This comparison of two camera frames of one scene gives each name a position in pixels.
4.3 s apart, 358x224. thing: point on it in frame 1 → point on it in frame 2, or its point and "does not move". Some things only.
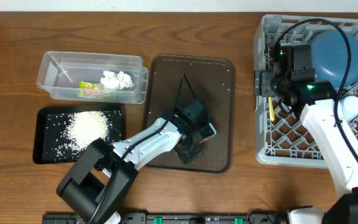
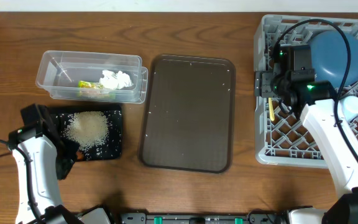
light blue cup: [352, 106] does not move
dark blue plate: [329, 58] does not move
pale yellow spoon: [271, 109] does not move
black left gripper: [189, 157] → [62, 172]
